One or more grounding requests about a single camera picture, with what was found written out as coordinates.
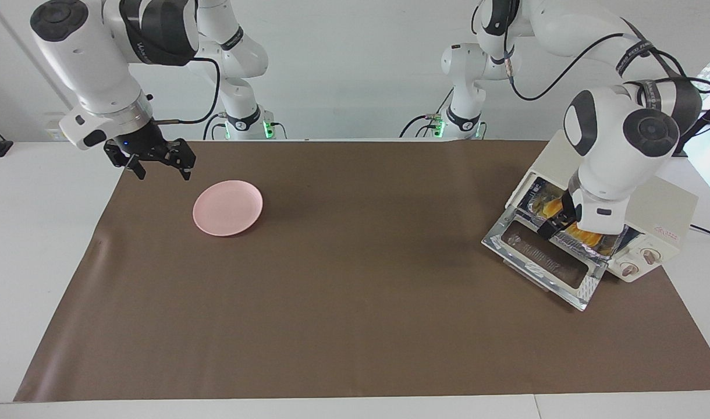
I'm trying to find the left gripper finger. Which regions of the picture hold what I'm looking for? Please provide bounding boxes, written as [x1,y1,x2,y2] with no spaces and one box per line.
[537,214,568,239]

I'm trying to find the yellow sliced bread loaf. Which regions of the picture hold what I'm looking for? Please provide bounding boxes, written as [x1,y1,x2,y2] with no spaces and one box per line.
[532,186,609,250]

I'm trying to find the aluminium foil tray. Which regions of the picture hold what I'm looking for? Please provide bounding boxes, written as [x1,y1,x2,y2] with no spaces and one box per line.
[521,177,629,260]

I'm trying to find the glass oven door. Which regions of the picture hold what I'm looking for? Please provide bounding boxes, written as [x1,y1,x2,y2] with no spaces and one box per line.
[482,207,609,312]

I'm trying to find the cream toaster oven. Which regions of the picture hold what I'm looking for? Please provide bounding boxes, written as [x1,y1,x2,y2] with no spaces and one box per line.
[505,129,699,284]

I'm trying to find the pink round plate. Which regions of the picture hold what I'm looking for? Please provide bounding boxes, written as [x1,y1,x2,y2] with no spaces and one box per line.
[193,180,264,237]

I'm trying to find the brown table mat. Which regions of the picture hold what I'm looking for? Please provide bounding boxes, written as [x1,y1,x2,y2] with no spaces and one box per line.
[13,140,710,403]

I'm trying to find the black right base cable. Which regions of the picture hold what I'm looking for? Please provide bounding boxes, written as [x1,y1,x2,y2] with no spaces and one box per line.
[203,112,228,140]

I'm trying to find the black base cable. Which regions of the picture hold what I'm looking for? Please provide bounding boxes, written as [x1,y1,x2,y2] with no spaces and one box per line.
[203,112,228,140]
[399,87,449,139]

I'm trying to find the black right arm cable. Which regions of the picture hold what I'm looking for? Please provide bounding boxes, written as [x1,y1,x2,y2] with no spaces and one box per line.
[154,55,223,126]

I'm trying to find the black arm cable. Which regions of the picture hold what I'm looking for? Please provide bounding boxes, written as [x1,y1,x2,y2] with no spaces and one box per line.
[154,55,223,126]
[470,0,710,102]

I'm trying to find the white wall socket box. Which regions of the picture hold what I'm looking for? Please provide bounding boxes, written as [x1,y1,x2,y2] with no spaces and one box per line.
[44,112,79,142]

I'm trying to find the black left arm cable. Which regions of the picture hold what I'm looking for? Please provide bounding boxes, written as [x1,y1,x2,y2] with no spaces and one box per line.
[470,0,710,102]

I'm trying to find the black left base cable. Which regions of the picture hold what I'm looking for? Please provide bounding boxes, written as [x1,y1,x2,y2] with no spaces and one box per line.
[399,87,449,139]

